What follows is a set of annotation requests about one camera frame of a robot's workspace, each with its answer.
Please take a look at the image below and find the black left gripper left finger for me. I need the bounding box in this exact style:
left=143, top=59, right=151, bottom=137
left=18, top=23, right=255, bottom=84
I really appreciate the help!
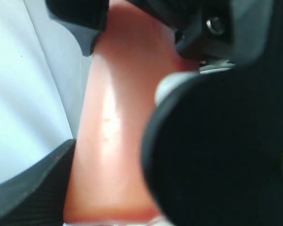
left=0, top=139, right=76, bottom=226

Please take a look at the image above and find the red sauce squeeze bottle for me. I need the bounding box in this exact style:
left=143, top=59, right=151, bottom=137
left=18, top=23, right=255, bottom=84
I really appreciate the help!
left=64, top=0, right=199, bottom=226

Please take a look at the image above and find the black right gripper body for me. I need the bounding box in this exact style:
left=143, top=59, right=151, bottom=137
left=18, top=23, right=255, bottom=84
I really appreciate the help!
left=133, top=0, right=283, bottom=70

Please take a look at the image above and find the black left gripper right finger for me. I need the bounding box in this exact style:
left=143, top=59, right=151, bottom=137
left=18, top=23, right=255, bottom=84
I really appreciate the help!
left=142, top=70, right=283, bottom=226

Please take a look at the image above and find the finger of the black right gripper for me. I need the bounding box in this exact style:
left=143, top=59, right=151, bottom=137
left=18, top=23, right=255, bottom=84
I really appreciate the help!
left=45, top=0, right=108, bottom=57

